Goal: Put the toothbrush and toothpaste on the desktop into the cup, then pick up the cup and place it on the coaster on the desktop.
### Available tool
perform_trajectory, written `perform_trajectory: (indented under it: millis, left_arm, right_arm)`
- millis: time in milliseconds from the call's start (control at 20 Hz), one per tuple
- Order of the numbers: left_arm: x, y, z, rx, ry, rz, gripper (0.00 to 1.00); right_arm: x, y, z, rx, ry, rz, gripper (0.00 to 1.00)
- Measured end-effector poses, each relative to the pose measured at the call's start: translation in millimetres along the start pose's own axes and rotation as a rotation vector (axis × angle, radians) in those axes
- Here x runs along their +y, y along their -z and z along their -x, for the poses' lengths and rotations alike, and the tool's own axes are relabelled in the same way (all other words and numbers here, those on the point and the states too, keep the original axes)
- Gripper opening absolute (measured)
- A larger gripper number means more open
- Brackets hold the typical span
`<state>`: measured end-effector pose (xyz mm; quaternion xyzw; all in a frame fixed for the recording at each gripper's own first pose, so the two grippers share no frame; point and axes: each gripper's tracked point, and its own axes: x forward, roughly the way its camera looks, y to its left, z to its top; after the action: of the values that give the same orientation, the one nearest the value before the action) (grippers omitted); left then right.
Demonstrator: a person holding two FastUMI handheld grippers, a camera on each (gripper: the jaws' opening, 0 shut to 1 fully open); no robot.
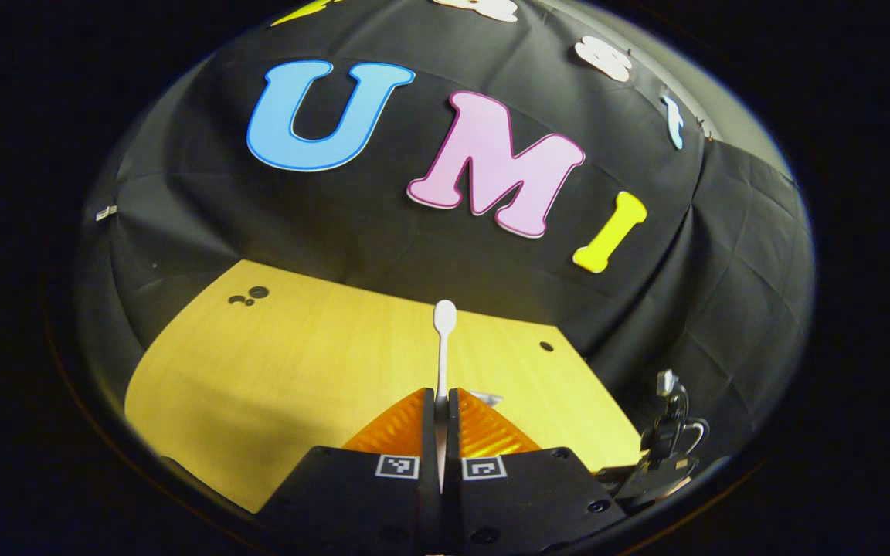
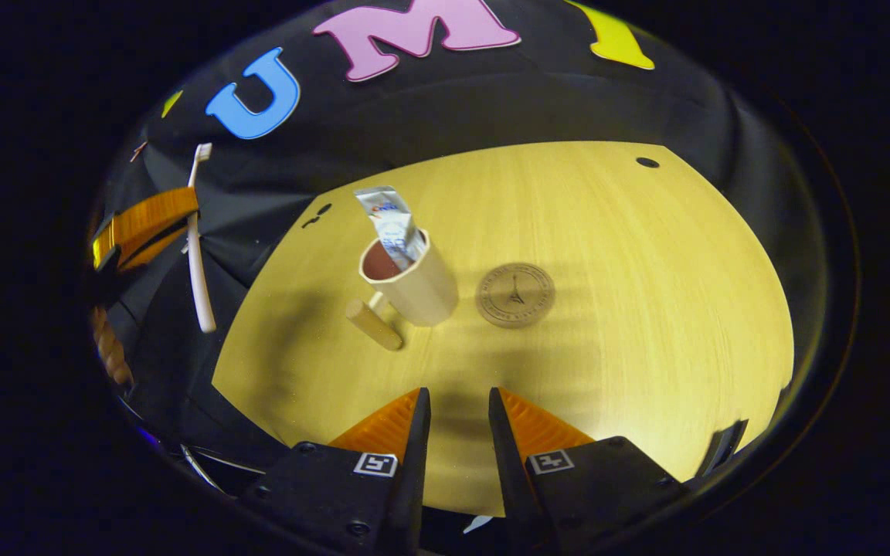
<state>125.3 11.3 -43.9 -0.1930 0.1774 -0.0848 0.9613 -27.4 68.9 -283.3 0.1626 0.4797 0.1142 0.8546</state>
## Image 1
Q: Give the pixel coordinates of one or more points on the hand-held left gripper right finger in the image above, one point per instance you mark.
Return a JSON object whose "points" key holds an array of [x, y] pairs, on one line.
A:
{"points": [[514, 502]]}

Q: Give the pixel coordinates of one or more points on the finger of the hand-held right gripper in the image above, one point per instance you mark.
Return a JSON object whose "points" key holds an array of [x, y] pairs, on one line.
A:
{"points": [[619, 472]]}

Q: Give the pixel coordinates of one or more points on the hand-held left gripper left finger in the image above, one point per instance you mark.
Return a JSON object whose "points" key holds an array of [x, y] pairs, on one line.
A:
{"points": [[383, 502]]}

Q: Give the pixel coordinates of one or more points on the white toothbrush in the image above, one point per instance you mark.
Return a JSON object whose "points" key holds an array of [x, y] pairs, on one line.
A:
{"points": [[443, 340]]}

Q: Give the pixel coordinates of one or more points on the wooden desktop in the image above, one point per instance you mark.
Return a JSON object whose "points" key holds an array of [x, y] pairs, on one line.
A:
{"points": [[275, 371]]}

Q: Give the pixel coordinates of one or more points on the black backdrop cloth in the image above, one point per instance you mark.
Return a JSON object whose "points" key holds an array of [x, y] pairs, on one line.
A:
{"points": [[414, 232]]}

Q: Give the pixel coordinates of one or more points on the white backdrop clip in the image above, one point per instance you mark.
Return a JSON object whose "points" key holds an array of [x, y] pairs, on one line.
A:
{"points": [[105, 212]]}

